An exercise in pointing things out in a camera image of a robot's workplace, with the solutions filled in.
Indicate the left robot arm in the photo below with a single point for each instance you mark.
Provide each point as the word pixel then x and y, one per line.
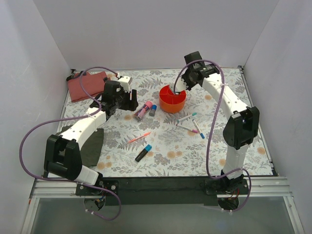
pixel 62 154

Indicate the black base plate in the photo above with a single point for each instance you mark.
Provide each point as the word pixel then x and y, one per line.
pixel 163 190

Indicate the orange round organizer container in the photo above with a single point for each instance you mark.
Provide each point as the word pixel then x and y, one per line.
pixel 170 102

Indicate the aluminium frame rail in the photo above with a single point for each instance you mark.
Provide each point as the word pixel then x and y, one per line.
pixel 258 186

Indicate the orange pen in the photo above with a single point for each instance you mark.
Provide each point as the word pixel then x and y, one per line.
pixel 140 137

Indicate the dark green cloth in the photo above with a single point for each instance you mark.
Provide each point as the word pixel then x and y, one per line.
pixel 91 150

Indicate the teal capped white marker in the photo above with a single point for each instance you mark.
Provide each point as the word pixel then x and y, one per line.
pixel 186 117

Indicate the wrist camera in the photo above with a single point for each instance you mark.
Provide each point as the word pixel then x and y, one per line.
pixel 179 86
pixel 125 82

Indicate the blue grey glue stick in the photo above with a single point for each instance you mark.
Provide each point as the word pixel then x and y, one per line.
pixel 153 110

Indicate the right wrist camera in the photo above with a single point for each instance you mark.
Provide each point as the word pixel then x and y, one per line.
pixel 179 86

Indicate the pink capped white marker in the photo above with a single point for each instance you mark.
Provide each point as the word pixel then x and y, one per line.
pixel 186 128

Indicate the red folded cloth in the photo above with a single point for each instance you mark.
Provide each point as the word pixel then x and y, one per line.
pixel 93 84

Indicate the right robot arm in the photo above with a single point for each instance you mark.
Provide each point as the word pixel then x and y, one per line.
pixel 242 120

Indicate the pink capped pen tube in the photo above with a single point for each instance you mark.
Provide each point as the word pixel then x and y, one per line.
pixel 139 115

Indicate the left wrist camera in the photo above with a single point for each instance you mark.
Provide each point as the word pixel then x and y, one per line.
pixel 125 82

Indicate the blue black highlighter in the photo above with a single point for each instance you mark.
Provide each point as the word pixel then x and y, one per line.
pixel 143 153

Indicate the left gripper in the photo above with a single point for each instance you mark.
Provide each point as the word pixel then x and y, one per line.
pixel 132 102

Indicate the blue capped white marker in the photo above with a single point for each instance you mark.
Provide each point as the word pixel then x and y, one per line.
pixel 198 128

